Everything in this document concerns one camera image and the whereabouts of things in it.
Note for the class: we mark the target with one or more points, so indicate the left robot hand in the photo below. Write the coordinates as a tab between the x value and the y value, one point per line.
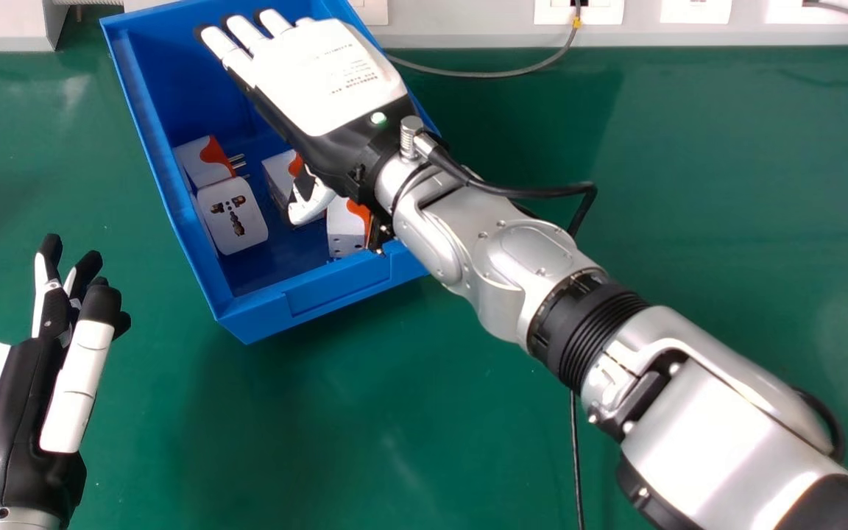
23	434

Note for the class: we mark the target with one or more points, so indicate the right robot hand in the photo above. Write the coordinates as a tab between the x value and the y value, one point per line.
321	81

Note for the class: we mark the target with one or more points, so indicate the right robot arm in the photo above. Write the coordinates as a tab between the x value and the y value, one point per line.
689	434

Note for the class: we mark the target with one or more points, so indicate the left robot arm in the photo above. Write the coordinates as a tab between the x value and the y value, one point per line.
4	521

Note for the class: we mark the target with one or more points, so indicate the white-and-orange plug adapter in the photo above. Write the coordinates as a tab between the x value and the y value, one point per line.
232	217
203	158
347	228
280	177

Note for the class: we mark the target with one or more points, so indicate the blue plastic bin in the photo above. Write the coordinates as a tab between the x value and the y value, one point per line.
166	96

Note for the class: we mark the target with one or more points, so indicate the white wall socket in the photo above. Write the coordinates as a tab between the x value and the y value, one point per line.
601	11
696	10

